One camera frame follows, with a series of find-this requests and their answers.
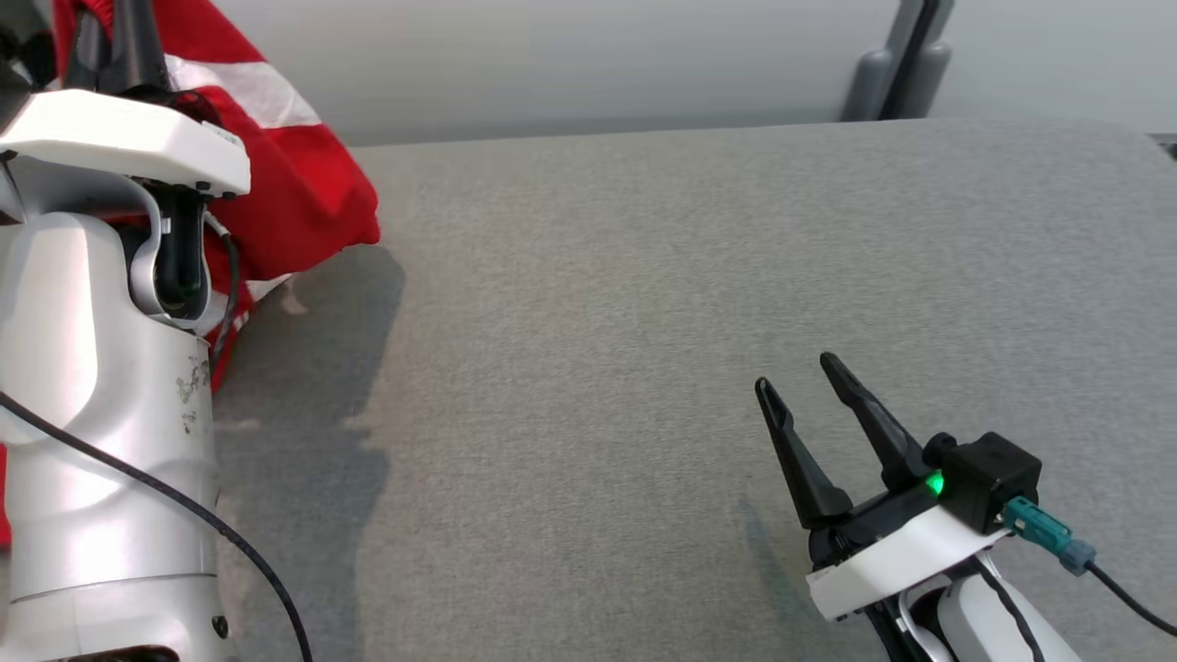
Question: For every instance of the teal right camera connector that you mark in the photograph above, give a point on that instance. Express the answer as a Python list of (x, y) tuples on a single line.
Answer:
[(1044, 533)]

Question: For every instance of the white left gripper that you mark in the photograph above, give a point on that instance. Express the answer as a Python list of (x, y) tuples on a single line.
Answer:
[(119, 138)]

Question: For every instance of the red shorts with white stripe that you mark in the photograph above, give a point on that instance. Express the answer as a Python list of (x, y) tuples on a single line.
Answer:
[(303, 184)]

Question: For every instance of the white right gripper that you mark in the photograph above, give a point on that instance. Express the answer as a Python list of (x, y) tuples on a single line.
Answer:
[(901, 556)]

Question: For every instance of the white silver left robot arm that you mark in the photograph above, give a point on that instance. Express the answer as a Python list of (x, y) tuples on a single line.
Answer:
[(83, 414)]

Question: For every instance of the grey double partition post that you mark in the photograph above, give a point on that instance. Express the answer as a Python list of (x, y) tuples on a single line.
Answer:
[(869, 83)]

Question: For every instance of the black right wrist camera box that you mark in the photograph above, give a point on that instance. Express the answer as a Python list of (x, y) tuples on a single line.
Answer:
[(988, 478)]

